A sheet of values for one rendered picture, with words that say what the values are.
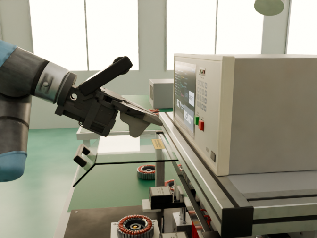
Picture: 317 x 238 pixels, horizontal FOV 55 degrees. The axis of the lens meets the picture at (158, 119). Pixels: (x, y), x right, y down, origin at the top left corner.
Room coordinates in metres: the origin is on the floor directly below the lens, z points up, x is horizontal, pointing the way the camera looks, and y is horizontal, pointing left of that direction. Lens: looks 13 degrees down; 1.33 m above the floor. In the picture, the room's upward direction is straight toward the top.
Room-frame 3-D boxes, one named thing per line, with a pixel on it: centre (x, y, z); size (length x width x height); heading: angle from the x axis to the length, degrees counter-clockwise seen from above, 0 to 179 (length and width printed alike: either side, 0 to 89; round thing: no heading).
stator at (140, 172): (1.34, 0.05, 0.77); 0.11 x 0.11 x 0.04
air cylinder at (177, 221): (0.84, -0.07, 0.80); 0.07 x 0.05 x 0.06; 7
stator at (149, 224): (0.82, 0.07, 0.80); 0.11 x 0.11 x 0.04
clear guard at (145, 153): (0.82, 0.06, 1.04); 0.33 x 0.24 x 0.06; 97
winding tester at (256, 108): (0.73, -0.27, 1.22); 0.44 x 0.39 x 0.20; 7
